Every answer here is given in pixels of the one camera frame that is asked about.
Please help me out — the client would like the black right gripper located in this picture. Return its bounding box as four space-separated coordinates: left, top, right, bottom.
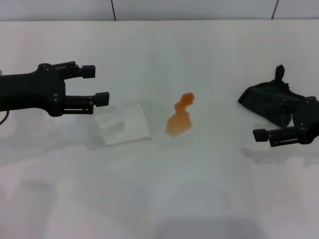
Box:
252 96 319 147

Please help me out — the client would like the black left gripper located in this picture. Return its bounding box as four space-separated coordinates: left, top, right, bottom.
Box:
0 61 110 118

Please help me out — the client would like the dark blue rag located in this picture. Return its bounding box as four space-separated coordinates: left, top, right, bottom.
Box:
237 64 312 126

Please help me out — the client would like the white paper cup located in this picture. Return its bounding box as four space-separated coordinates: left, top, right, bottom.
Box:
96 101 152 147

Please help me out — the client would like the brown water stain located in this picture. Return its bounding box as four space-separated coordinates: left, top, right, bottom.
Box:
165 92 196 137

